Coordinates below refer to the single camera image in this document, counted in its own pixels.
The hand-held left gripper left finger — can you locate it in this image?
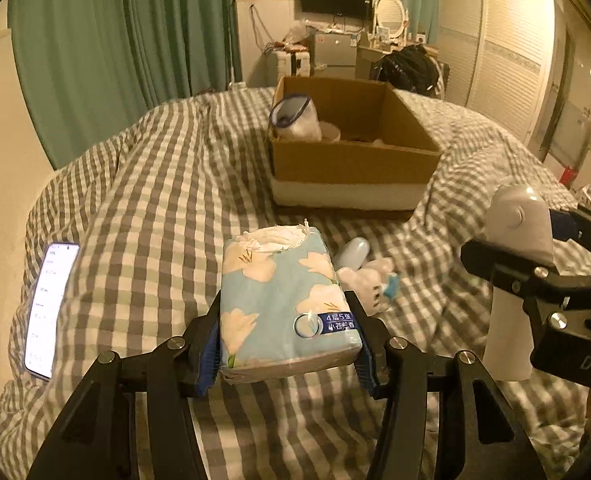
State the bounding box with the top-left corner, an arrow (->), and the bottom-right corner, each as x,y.
27,302 -> 222,480

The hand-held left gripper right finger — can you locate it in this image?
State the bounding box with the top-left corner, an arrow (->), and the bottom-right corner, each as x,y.
344,290 -> 547,480

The white spray bottle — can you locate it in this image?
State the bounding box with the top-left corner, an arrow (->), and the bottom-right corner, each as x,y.
482,184 -> 557,381

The blue floral tissue pack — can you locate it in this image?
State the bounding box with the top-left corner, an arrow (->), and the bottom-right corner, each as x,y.
219,225 -> 364,386

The brown cardboard box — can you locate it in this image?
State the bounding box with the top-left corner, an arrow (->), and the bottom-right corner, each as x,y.
268,75 -> 444,200

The white plush toy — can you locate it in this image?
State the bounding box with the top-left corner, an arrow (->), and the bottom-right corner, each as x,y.
337,257 -> 401,317

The light blue oval case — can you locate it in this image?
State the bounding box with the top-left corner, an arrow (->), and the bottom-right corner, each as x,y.
332,237 -> 371,274

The smartphone with lit screen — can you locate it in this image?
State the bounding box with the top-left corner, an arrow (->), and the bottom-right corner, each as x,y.
24,242 -> 82,380

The grey checked blanket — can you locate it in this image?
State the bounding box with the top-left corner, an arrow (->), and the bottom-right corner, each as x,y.
0,86 -> 591,480

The white louvred wardrobe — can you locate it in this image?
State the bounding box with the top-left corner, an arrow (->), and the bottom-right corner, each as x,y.
437,0 -> 557,147

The black bag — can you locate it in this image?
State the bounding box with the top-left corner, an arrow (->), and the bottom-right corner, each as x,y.
374,43 -> 442,97

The wooden vanity desk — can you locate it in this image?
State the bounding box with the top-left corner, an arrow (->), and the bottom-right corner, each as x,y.
357,42 -> 439,80

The white cup with blue rim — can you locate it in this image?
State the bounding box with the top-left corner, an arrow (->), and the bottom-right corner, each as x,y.
269,95 -> 323,142

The grey mini fridge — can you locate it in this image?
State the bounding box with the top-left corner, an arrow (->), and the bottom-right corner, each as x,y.
314,30 -> 359,69

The oval vanity mirror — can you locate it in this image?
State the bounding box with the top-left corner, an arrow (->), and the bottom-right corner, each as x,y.
375,0 -> 409,41

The small white cabinet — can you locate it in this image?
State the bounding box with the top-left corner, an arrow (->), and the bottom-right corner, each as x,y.
275,49 -> 312,79

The clear plastic bag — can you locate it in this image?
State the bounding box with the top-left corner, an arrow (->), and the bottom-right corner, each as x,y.
282,22 -> 309,47

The wide green curtain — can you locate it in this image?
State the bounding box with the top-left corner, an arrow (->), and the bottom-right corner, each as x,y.
8,0 -> 242,171

